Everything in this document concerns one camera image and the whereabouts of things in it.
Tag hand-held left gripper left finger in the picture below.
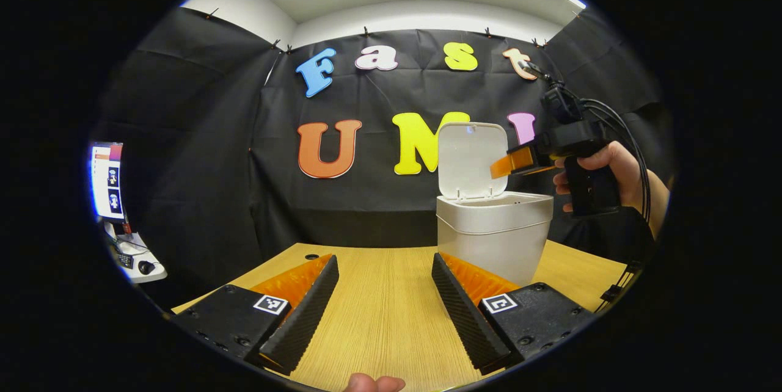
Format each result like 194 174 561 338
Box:
170 253 340 377

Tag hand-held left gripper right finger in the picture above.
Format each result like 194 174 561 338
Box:
431 252 596 377

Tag white desktop garbage bin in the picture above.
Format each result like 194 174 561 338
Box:
436 122 554 288

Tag wooden desktop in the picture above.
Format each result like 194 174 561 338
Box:
171 239 630 392

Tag white side desk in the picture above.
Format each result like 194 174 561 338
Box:
104 221 167 284

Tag black backdrop cloth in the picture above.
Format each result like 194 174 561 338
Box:
98 6 676 313

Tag computer monitor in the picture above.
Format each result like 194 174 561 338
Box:
90 143 126 223

